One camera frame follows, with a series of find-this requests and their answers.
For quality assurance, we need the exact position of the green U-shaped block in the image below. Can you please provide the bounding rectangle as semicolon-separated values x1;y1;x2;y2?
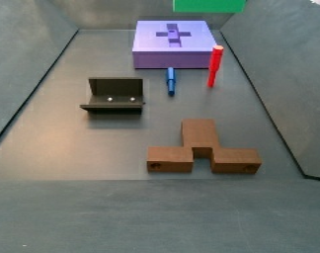
173;0;247;13

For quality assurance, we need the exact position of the purple board with cross slot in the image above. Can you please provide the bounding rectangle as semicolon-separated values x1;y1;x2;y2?
133;21;217;69

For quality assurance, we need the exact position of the brown T-shaped block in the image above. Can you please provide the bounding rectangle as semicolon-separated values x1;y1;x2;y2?
148;119;263;174

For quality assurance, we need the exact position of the blue cylindrical peg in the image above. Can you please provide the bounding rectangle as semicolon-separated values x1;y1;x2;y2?
167;67;176;96

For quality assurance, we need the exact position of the red cylindrical peg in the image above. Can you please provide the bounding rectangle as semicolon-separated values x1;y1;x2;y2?
208;45;224;88

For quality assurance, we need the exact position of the black angle bracket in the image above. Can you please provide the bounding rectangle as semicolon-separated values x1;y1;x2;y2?
80;77;145;112

